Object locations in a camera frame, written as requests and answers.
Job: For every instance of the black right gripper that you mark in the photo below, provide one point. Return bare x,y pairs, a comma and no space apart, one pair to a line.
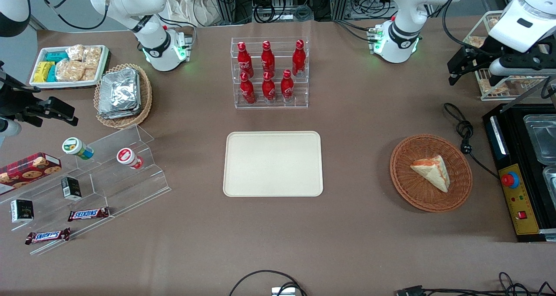
14,101

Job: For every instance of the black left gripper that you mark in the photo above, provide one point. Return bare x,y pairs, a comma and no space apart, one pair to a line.
488,52

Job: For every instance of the triangle sandwich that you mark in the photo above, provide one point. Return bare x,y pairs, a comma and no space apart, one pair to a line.
432,172

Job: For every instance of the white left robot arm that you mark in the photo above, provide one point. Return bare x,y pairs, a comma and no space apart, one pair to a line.
404,9

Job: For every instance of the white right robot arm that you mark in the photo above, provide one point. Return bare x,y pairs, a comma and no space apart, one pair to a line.
130,4

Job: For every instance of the white snack tray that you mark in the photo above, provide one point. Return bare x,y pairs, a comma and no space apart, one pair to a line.
39,85

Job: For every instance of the tan wicker basket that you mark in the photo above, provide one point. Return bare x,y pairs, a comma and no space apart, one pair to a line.
145,91

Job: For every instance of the brown wicker basket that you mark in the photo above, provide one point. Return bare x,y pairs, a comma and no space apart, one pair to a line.
412,191

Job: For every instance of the beige plastic tray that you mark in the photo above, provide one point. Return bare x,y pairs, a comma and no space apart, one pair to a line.
273,163

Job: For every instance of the teal snack packet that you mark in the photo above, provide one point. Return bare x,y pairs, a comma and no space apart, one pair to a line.
51,74
56,57

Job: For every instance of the yellow snack packet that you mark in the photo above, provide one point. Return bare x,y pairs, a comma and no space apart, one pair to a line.
43,72

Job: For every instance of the green lid yogurt cup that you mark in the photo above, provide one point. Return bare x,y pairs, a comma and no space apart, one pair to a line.
76,147

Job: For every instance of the clear rice cracker bag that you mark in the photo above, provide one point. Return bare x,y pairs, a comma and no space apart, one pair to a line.
92,57
69,71
89,74
75,52

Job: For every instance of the silver foil pack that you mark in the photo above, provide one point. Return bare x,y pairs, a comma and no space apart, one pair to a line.
117,113
119,89

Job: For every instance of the red cookie box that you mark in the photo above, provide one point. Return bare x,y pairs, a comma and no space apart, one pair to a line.
28,170

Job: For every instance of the small black box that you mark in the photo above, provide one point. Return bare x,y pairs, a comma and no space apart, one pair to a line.
21,211
71,188

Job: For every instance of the red lid yogurt cup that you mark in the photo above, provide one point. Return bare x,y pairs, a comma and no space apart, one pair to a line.
128,157

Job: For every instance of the clear acrylic stepped shelf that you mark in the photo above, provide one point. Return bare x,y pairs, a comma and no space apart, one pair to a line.
108,187

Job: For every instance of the steel food pan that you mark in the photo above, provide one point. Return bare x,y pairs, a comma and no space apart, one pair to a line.
551,181
543,139

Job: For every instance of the snickers chocolate bar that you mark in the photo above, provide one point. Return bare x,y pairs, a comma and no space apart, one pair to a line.
88,214
47,236

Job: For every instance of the red emergency stop button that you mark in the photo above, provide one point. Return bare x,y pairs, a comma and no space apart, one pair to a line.
511,180

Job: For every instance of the red cola bottle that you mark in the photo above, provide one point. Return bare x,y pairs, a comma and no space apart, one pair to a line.
287,87
269,88
248,91
244,61
299,59
267,59

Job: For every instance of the beige cloth bag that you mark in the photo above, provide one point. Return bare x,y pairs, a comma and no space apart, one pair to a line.
186,4

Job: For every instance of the black food warmer appliance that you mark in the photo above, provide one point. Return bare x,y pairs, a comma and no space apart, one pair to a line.
527,226

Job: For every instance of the clear acrylic bottle rack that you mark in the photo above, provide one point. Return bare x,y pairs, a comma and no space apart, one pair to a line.
299,100

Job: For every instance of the silver connector block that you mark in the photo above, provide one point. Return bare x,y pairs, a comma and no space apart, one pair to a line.
283,291

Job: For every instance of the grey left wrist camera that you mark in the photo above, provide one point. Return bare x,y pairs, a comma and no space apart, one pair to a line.
498,68

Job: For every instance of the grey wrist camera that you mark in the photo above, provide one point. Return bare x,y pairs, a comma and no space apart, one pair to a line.
498,68
8,127

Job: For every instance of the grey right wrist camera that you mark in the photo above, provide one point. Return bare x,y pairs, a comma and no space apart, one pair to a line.
8,127

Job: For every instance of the aluminium frame rack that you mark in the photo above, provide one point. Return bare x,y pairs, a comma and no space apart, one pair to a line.
226,0

